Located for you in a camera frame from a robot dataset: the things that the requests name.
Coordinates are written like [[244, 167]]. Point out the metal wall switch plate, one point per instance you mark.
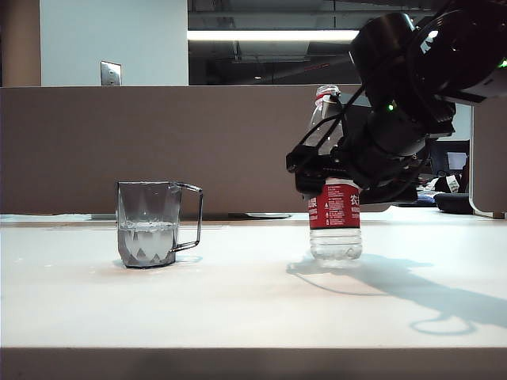
[[111, 73]]

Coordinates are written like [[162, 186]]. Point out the long brown desk partition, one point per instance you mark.
[[119, 138]]

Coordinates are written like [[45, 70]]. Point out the black bag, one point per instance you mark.
[[451, 200]]

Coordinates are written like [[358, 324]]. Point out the grey transparent faceted mug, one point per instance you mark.
[[146, 237]]

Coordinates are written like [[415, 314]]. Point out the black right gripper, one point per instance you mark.
[[388, 150]]

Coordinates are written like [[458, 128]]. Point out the long ceiling light strip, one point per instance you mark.
[[269, 35]]

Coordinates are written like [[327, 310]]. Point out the clear water bottle red label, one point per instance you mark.
[[334, 213]]

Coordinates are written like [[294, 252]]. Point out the computer monitor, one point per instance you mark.
[[457, 160]]

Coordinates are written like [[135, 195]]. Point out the brown partition with pale edge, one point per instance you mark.
[[491, 158]]

